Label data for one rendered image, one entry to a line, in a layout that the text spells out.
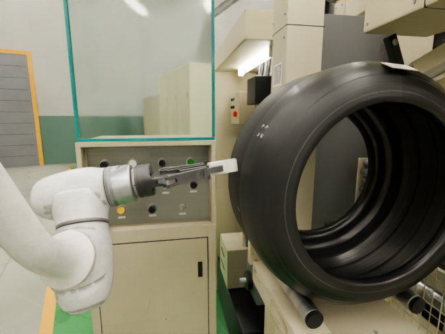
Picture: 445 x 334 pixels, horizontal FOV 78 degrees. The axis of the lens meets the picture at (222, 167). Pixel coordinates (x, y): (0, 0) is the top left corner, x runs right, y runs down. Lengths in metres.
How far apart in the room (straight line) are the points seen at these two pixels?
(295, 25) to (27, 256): 0.91
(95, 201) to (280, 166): 0.39
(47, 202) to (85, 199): 0.08
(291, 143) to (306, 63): 0.48
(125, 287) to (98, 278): 0.77
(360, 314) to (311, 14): 0.92
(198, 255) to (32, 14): 9.01
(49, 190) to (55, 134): 8.74
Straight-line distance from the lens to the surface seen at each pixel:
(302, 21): 1.03
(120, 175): 0.63
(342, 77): 0.64
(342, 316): 0.96
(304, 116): 0.58
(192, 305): 1.42
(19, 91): 9.43
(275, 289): 0.90
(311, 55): 1.02
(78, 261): 0.56
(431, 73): 1.06
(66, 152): 9.42
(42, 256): 0.50
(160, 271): 1.32
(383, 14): 1.05
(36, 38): 9.62
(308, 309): 0.76
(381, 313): 1.02
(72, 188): 0.64
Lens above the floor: 1.37
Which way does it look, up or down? 10 degrees down
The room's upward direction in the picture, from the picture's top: straight up
